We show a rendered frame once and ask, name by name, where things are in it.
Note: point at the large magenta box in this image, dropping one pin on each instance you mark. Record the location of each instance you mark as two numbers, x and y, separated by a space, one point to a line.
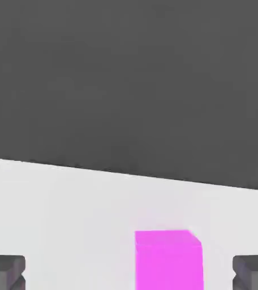
168 265

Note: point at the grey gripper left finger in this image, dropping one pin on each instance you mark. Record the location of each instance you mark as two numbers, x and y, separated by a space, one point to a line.
0 274

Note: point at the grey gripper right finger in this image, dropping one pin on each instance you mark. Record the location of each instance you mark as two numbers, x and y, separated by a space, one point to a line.
255 275

